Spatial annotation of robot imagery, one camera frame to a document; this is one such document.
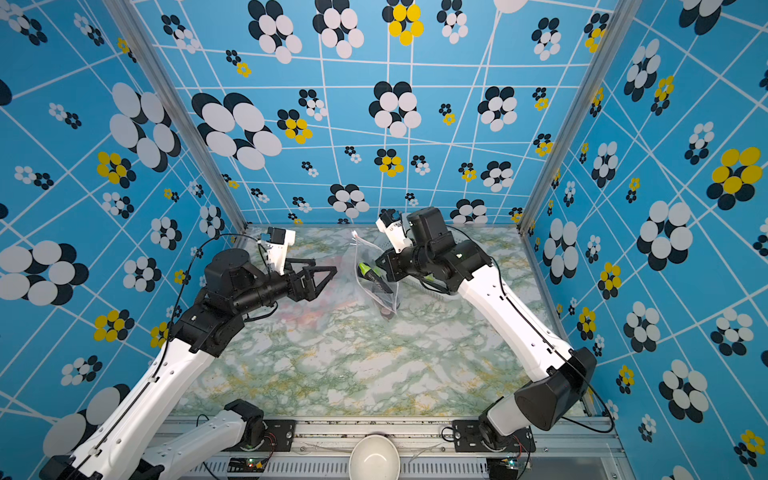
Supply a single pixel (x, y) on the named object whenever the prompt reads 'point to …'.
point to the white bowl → (374, 457)
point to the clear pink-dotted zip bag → (353, 290)
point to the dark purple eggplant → (379, 288)
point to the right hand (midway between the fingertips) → (383, 260)
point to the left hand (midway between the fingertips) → (328, 264)
